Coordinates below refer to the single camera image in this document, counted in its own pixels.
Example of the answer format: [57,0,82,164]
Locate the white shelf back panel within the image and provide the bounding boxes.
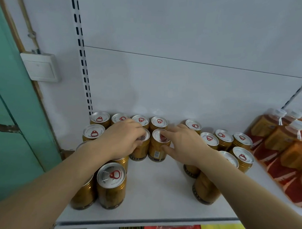
[72,0,302,79]
[80,47,302,142]

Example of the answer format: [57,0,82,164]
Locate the person's left forearm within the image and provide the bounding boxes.
[0,134,118,229]

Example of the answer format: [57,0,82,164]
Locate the cluster of golden cans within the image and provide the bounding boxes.
[70,110,257,220]

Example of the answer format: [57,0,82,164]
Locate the person's right hand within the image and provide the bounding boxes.
[159,123,217,168]

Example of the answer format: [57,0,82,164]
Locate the person's left hand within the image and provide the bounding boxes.
[95,117,147,163]

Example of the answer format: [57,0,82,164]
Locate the yellow paper packet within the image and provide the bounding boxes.
[200,221,247,229]

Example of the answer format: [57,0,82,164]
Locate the brown wooden door frame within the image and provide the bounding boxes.
[0,0,83,161]

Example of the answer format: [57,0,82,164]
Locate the green door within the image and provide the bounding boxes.
[0,0,71,213]

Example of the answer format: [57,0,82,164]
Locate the golden drink can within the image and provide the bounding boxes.
[129,128,151,162]
[147,128,172,163]

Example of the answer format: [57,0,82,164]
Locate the white shelf board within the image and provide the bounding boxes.
[55,139,302,229]

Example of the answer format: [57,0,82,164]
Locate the row of orange juice bottles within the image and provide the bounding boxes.
[240,107,302,209]

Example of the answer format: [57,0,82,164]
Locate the metal door handle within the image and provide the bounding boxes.
[0,123,21,134]

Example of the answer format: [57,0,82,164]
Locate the beige cable conduit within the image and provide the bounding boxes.
[8,0,44,55]

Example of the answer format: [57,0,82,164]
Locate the white wall switch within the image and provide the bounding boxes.
[18,51,63,83]

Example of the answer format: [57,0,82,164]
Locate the person's right forearm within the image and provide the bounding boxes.
[193,147,302,229]

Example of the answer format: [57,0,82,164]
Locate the white slotted shelf upright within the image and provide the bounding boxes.
[281,71,302,111]
[63,0,99,116]

